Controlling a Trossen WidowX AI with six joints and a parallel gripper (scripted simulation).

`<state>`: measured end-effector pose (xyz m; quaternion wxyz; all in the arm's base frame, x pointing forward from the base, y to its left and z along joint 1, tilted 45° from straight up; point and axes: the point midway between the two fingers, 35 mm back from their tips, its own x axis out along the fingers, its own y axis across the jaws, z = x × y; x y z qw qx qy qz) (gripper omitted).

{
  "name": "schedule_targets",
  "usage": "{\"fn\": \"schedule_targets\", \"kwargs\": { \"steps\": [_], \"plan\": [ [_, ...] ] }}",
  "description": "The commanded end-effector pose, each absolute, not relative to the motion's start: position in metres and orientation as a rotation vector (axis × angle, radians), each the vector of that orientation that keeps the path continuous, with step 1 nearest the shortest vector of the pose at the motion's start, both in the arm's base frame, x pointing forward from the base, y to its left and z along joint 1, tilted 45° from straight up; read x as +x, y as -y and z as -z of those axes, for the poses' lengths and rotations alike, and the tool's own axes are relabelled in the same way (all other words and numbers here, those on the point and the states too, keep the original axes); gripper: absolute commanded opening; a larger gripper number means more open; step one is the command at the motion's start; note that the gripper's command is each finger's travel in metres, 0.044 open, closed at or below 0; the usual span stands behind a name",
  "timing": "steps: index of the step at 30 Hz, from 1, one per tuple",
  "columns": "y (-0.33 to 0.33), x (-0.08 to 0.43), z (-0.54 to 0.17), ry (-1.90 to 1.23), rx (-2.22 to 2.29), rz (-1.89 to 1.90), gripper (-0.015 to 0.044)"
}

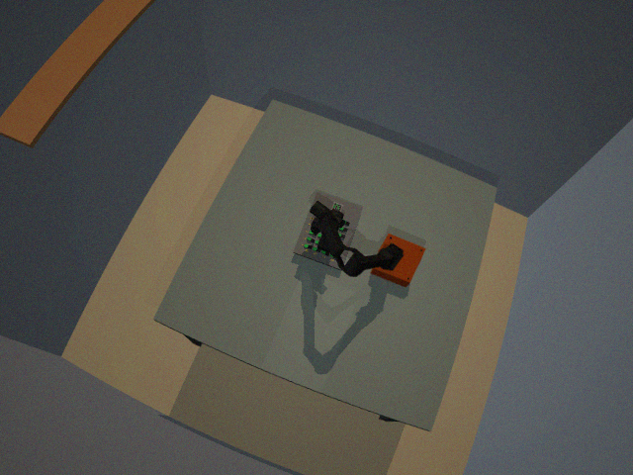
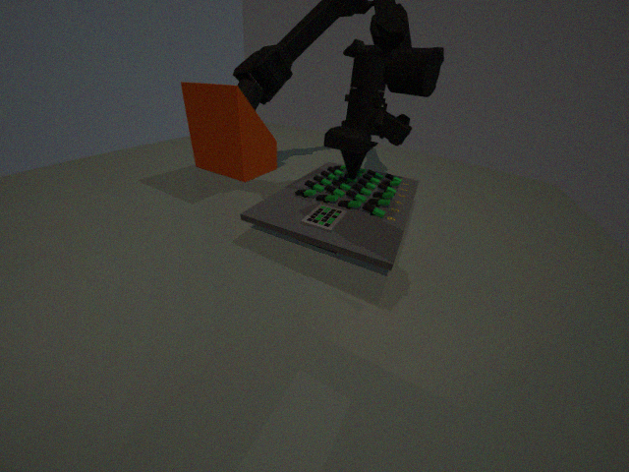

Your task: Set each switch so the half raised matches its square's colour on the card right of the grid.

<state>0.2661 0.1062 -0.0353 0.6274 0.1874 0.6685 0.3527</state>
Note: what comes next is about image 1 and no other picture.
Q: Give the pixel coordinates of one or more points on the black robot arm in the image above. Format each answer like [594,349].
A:
[327,223]

